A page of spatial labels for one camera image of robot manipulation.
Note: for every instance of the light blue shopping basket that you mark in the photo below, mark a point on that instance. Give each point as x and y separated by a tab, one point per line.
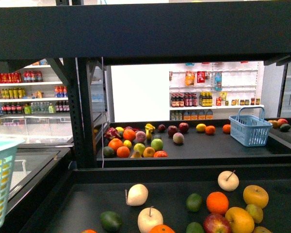
8	149

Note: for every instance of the yellow lemon back shelf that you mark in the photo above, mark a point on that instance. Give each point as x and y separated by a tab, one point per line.
201	128

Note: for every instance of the white retail shelf unit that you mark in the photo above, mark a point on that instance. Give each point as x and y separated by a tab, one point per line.
216	90

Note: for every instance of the orange back shelf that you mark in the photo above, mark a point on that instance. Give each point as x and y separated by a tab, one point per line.
210	130

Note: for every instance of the drinks shelf left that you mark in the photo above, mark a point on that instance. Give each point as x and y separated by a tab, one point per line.
34	89

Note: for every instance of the dark plum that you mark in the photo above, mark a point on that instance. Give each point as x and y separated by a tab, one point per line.
161	128

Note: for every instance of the dark red apple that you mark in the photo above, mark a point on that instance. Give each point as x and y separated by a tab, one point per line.
172	130

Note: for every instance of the peach fruit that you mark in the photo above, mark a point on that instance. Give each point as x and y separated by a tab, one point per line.
178	138

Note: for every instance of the red apple back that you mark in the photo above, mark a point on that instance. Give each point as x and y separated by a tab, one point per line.
183	127

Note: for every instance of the white pear left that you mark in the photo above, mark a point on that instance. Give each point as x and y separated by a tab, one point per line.
136	195

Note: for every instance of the orange near basket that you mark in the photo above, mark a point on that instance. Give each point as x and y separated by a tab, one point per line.
227	128

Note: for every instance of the green lime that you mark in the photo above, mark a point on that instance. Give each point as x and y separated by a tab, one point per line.
194	203

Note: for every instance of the glass freezer case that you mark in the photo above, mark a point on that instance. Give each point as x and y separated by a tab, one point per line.
46	138

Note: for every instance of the white pear front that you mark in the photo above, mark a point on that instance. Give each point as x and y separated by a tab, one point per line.
149	218

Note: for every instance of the white pear with stem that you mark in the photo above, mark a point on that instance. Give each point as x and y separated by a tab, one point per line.
228	180

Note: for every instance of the small blue basket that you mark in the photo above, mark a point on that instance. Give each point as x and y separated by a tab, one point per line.
250	130

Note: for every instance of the green avocado front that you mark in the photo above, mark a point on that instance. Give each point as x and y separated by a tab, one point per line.
111	221

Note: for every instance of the orange fruit front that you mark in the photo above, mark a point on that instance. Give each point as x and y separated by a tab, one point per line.
217	203

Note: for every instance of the red apple front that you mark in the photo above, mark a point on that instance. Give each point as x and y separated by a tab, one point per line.
215	223

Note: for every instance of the yellow apple right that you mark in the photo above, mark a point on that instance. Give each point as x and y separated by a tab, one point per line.
254	194

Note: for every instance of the yellow apple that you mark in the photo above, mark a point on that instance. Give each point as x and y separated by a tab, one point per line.
254	194
240	220

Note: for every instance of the yellow apple front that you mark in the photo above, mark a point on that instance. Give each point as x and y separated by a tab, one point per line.
240	220

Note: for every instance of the yellow-green pear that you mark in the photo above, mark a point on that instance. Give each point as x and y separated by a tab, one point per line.
255	212

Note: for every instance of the black shelf frame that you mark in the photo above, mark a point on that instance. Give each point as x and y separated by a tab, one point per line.
71	200

